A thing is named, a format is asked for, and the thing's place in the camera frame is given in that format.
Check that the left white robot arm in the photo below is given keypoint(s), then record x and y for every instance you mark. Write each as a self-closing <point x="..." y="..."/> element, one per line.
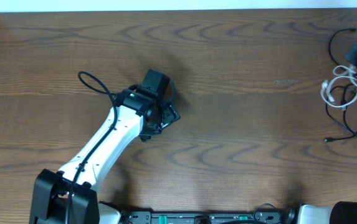
<point x="70" y="195"/>

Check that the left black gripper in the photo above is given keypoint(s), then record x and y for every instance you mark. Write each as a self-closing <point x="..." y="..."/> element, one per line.
<point x="172" y="115"/>

